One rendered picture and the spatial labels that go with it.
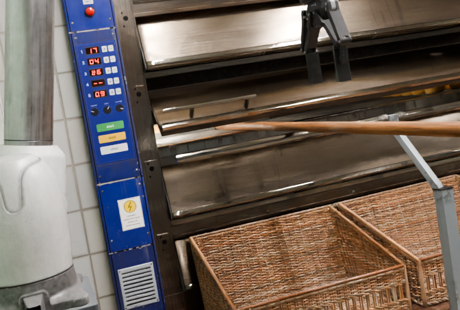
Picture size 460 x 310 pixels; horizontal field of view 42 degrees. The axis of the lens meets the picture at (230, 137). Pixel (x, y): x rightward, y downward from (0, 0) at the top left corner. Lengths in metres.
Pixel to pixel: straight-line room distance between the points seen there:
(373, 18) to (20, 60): 1.50
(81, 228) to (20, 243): 1.00
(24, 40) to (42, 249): 0.45
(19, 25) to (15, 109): 0.17
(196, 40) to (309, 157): 0.61
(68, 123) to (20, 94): 0.76
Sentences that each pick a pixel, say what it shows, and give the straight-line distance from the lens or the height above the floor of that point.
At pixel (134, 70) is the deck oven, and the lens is 2.08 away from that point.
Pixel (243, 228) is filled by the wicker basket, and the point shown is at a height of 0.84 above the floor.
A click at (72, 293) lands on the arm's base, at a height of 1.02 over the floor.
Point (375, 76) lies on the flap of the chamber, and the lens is 2.37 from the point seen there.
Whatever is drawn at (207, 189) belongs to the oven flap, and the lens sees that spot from 2.14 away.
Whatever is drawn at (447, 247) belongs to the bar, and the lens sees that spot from 1.88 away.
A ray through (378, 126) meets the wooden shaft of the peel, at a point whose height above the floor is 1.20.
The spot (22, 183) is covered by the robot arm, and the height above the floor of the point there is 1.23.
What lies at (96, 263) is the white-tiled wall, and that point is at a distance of 2.11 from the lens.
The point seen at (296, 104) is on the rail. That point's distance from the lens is 2.13.
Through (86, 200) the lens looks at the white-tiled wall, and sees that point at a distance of 2.07.
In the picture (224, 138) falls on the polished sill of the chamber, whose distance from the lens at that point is 2.14.
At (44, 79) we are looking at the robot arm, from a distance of 1.31.
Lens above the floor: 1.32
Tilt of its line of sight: 4 degrees down
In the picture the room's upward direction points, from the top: 9 degrees counter-clockwise
